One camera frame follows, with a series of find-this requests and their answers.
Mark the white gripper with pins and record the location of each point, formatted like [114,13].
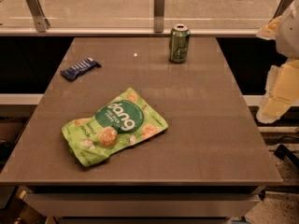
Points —
[290,36]

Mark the green soda can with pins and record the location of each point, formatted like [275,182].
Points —
[179,42]

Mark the green dang chips bag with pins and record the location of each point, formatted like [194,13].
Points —
[126,121]

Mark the blue snack bar wrapper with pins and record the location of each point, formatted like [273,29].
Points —
[79,69]

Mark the glass barrier panel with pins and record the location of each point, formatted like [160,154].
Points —
[196,14]

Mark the right metal rail bracket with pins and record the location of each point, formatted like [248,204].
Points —
[282,6]

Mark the metal rail bracket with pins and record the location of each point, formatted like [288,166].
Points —
[158,21]
[40,21]
[282,6]

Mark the middle metal rail bracket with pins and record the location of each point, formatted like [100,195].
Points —
[158,21]

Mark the left metal rail bracket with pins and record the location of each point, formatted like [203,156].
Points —
[40,21]

